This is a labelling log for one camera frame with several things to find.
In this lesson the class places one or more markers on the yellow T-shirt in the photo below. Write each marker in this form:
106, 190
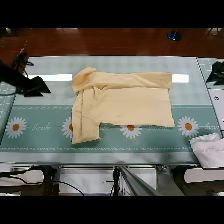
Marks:
133, 103

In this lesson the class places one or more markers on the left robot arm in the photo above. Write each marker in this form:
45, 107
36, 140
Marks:
20, 81

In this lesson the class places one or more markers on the white garment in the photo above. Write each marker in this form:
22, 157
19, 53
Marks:
210, 150

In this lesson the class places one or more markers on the silver frame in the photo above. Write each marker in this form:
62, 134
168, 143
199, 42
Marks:
140, 185

